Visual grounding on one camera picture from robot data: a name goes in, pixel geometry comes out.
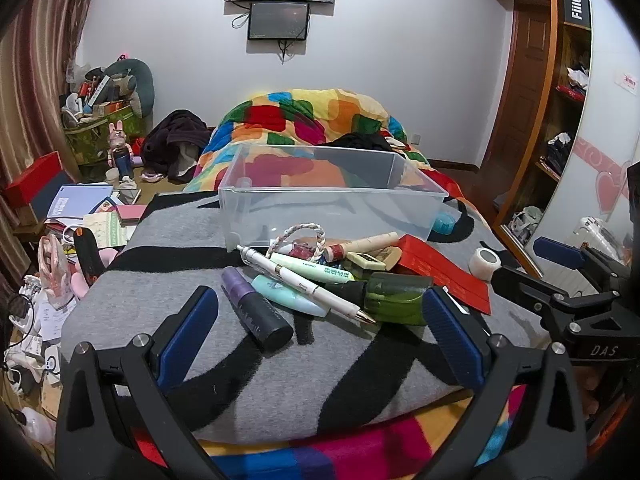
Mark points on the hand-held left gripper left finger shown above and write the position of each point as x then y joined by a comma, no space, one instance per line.
192,327

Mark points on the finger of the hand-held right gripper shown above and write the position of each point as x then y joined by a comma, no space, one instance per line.
530,287
557,252

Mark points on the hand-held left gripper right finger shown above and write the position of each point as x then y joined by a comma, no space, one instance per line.
450,335

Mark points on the white tape roll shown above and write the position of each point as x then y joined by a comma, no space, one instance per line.
485,262

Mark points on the purple cosmetic bottle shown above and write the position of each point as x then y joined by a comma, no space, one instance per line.
255,310

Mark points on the red packet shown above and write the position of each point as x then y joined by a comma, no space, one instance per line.
450,270

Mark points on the dark green bottle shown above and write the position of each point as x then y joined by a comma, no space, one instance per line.
395,299

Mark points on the white ballpoint pen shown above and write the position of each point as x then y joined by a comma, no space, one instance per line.
300,280

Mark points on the pale green roll-on tube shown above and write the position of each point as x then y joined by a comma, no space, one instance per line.
325,271

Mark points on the clear plastic storage box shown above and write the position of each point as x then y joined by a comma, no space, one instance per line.
325,205

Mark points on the person's right hand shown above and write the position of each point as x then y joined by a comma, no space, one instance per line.
586,390

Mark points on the grey black patterned blanket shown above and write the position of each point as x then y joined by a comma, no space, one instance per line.
175,270

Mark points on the teal cosmetic tube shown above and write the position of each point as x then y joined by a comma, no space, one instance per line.
280,294

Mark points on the wooden block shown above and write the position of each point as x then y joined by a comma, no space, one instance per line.
393,256

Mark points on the blue round lid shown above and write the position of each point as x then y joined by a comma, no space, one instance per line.
442,223

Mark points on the small beige box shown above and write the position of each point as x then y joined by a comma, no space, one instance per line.
365,260

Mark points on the black orange handheld tool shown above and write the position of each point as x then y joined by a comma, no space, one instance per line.
90,255

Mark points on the green white booklet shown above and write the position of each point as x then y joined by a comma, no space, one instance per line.
107,230

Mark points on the pink notebook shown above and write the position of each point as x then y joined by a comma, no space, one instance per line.
131,212

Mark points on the pink transparent bag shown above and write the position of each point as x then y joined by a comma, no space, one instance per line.
55,265

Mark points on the wooden bookshelf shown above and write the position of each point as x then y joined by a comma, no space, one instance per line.
565,85

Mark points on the wooden door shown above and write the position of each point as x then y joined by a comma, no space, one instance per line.
520,85

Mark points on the light blue notebook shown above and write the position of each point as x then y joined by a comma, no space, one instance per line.
77,199

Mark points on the white plastic bottle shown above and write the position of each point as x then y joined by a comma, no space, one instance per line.
39,425

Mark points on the dark clothes pile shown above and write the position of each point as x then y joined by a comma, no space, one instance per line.
172,135

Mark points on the pink bunny toy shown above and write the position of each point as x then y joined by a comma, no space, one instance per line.
119,145

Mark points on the black garment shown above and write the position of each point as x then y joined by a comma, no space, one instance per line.
362,141

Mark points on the green storage bag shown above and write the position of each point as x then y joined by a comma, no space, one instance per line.
95,137

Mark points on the red cardboard box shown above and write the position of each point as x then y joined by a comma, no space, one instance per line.
32,180

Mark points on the colourful patchwork quilt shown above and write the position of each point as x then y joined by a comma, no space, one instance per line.
310,115

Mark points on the black box white lettering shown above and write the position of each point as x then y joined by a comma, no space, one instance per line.
576,6

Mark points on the grey neck pillow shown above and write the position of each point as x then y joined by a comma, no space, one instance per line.
142,80

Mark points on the striped brown curtain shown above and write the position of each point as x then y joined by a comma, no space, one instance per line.
35,85

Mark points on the small black monitor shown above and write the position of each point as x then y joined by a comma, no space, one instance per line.
278,21

